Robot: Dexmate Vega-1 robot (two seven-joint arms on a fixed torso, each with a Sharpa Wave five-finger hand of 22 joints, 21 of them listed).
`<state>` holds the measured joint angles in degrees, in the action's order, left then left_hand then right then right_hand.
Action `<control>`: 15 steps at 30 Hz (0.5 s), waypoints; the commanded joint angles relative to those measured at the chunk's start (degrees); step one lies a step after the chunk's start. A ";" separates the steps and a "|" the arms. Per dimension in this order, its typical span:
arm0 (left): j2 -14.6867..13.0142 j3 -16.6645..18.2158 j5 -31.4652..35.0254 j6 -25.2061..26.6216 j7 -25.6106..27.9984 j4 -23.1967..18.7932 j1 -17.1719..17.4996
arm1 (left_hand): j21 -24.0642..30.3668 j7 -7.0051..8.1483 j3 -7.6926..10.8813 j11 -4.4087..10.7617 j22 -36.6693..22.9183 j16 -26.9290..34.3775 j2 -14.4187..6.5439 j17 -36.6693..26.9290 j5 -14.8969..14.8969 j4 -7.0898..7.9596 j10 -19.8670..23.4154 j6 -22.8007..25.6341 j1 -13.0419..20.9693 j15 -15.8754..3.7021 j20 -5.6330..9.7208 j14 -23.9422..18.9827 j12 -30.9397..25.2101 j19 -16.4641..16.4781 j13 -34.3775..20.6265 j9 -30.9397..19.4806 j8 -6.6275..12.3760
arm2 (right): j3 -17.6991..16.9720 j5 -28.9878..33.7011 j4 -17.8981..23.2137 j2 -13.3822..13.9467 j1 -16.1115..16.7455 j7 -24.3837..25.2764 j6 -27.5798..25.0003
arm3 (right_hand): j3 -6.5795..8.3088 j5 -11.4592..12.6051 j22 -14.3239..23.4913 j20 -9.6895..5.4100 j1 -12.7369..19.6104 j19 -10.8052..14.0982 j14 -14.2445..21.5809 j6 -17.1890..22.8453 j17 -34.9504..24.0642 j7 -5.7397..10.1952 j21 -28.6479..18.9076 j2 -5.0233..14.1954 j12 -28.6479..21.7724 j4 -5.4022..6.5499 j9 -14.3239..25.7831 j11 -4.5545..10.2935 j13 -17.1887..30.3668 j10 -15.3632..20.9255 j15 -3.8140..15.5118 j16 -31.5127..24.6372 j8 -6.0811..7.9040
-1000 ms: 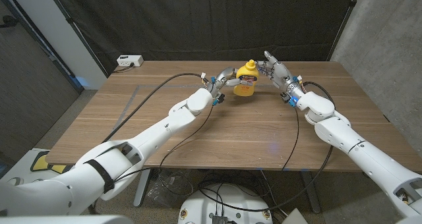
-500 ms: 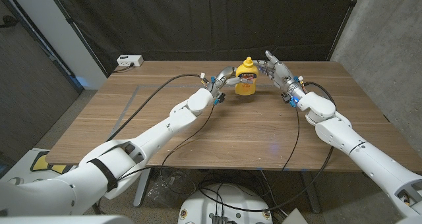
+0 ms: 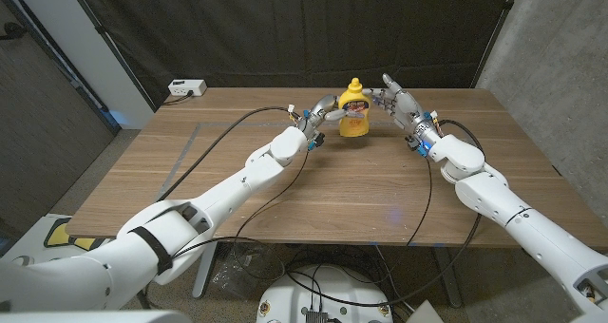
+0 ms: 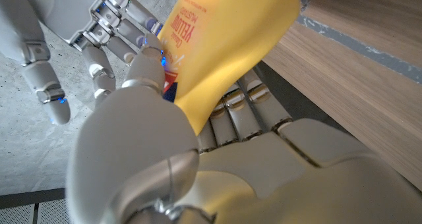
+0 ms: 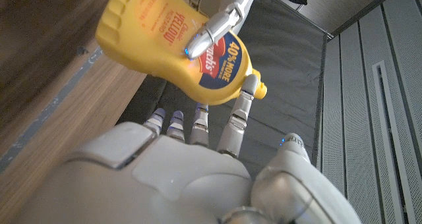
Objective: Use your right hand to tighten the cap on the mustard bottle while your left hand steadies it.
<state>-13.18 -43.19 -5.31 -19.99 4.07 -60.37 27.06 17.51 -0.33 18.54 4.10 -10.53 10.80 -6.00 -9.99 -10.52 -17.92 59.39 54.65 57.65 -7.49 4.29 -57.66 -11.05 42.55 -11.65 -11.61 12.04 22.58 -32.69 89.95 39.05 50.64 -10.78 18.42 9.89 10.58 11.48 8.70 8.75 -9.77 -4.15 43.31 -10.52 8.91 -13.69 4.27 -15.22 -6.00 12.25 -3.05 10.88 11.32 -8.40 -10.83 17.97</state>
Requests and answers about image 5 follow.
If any white linear ceiling vent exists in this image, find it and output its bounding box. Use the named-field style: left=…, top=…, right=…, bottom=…
left=371, top=61, right=417, bottom=224

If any yellow mustard bottle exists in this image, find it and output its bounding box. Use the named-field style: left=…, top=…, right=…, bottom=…
left=95, top=0, right=268, bottom=106

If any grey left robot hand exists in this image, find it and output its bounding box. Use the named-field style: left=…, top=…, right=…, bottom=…
left=184, top=0, right=258, bottom=60

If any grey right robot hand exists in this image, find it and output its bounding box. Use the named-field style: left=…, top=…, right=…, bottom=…
left=13, top=74, right=363, bottom=224

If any black backdrop cloth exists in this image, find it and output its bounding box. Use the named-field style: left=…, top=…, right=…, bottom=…
left=115, top=0, right=329, bottom=179

